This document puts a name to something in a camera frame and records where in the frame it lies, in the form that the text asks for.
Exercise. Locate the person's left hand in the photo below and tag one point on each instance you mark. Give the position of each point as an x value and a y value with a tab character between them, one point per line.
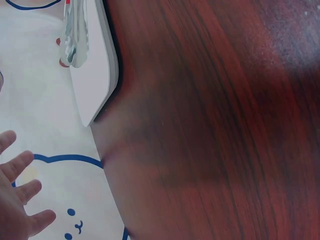
10	205

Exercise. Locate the white board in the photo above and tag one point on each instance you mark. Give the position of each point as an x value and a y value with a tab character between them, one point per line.
100	75

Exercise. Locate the metal tongs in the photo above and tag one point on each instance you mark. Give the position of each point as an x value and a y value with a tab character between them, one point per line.
75	42

